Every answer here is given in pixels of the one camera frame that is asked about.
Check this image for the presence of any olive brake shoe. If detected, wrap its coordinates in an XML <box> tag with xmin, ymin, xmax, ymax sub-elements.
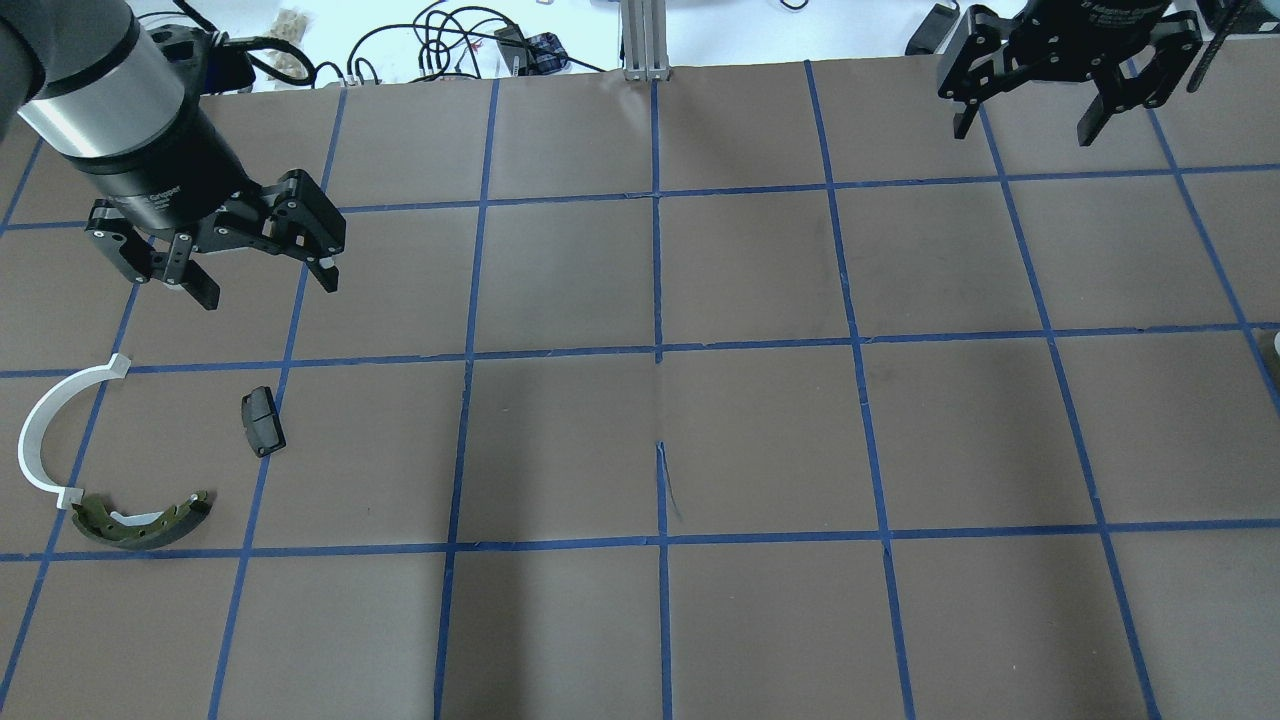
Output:
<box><xmin>70</xmin><ymin>491</ymin><xmax>215</xmax><ymax>551</ymax></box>

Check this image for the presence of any black cable bundle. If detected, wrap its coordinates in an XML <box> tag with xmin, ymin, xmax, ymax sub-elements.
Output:
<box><xmin>346</xmin><ymin>0</ymin><xmax>605</xmax><ymax>83</ymax></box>

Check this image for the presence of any white curved plastic piece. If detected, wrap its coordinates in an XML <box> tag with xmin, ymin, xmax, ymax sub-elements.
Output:
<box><xmin>17</xmin><ymin>354</ymin><xmax>132</xmax><ymax>510</ymax></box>

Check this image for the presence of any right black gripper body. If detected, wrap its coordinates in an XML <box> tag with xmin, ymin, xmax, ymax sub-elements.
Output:
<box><xmin>1006</xmin><ymin>1</ymin><xmax>1171</xmax><ymax>76</ymax></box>

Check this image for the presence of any black brake pad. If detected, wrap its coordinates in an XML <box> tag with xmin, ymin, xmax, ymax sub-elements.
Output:
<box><xmin>239</xmin><ymin>386</ymin><xmax>287</xmax><ymax>457</ymax></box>

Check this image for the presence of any aluminium frame post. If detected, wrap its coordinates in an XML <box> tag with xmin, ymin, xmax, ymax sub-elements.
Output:
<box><xmin>618</xmin><ymin>0</ymin><xmax>671</xmax><ymax>82</ymax></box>

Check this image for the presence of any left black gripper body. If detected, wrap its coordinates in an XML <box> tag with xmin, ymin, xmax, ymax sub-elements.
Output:
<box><xmin>70</xmin><ymin>100</ymin><xmax>262</xmax><ymax>231</ymax></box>

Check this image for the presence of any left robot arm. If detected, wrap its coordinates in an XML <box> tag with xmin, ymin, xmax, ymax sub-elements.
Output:
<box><xmin>1</xmin><ymin>1</ymin><xmax>346</xmax><ymax>310</ymax></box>

